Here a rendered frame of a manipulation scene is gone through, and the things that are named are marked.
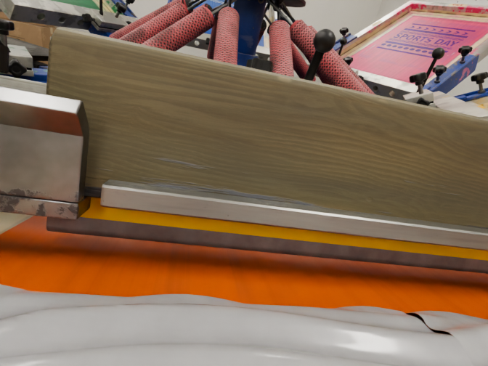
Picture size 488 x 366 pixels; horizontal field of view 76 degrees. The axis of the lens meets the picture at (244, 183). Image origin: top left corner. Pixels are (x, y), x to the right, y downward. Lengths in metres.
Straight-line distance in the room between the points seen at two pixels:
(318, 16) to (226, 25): 3.78
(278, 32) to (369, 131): 0.62
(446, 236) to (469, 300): 0.04
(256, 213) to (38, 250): 0.11
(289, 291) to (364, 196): 0.07
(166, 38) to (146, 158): 0.63
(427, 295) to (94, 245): 0.19
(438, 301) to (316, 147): 0.11
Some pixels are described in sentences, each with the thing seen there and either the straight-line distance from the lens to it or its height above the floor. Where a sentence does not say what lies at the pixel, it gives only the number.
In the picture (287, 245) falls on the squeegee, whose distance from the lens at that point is 0.19.
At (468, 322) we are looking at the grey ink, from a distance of 0.20.
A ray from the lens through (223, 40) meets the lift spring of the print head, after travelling 0.71.
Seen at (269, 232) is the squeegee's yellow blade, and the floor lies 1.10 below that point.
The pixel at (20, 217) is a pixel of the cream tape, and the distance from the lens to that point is 0.23.
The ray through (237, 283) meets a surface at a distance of 0.16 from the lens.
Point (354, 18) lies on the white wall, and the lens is 4.66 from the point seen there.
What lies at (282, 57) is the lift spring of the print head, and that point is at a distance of 0.71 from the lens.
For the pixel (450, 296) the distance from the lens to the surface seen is 0.23.
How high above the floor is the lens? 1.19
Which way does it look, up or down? 25 degrees down
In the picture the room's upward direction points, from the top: 13 degrees clockwise
